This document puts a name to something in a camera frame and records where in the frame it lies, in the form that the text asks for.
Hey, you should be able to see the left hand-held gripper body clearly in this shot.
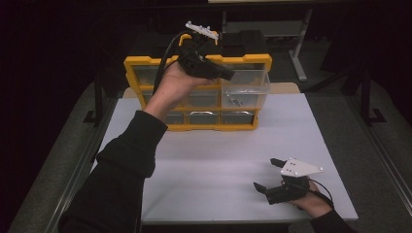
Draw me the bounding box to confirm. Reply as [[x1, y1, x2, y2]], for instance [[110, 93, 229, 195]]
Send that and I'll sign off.
[[176, 20, 221, 79]]

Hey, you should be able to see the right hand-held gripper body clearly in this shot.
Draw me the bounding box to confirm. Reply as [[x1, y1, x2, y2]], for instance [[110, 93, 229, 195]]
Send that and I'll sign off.
[[263, 156, 325, 206]]

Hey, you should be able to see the yellow drawer organizer cabinet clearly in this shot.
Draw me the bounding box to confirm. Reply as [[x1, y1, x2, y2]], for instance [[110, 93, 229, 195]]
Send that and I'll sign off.
[[123, 30, 273, 132]]

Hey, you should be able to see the large clear plastic drawer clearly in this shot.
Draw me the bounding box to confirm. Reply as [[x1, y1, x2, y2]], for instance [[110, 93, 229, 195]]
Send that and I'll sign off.
[[221, 69, 271, 110]]

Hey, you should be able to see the person's right hand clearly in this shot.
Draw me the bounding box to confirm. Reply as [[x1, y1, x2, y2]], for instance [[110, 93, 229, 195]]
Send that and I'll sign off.
[[287, 180, 334, 220]]

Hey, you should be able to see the person's left hand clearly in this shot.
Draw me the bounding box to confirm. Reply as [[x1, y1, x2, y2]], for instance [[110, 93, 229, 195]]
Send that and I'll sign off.
[[143, 60, 217, 123]]

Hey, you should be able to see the black metal stand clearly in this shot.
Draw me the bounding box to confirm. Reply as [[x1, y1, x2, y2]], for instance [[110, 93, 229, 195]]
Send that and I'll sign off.
[[83, 81, 105, 125], [361, 67, 387, 126]]

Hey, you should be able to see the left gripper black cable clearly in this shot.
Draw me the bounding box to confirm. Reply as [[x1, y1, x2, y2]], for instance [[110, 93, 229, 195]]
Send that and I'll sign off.
[[153, 30, 195, 95]]

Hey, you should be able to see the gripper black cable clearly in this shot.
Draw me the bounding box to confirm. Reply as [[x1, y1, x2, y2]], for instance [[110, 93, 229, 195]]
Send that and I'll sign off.
[[153, 30, 195, 95], [304, 178, 335, 208]]

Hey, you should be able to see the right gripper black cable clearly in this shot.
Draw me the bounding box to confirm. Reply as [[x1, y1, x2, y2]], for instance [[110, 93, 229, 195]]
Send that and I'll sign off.
[[304, 178, 335, 208]]

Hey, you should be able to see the grey metal desk frame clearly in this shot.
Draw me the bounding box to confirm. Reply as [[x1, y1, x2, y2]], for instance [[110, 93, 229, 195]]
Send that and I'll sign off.
[[222, 8, 314, 83]]

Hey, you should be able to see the aluminium frame rail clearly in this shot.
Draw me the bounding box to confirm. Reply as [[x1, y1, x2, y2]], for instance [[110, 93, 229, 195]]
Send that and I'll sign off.
[[341, 95, 412, 212], [43, 96, 118, 233]]

